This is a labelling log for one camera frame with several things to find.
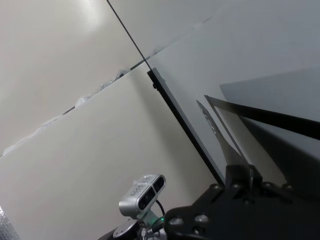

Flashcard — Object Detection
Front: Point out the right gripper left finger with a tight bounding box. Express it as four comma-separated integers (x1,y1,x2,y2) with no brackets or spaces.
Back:
225,163,252,199

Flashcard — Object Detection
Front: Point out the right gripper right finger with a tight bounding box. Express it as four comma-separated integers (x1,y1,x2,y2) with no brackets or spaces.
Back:
248,164,264,199

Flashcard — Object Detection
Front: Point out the dark table edge trim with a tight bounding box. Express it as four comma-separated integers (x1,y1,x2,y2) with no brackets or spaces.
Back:
106,0,226,186

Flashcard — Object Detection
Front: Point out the silver textured foil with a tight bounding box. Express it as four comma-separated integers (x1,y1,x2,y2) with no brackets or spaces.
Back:
0,205,20,240

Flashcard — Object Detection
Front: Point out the black tape frame outline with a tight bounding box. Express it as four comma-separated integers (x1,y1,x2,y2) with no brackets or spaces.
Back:
204,94,320,165

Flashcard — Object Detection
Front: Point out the black camera cable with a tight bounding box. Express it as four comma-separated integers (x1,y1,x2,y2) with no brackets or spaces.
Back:
154,198,166,218

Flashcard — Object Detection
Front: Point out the silver stereo camera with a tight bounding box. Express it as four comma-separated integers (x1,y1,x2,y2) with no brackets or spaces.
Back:
118,173,167,218

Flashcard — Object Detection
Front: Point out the silver camera mount bracket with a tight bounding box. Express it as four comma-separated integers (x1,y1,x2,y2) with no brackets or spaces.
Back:
136,209,167,240

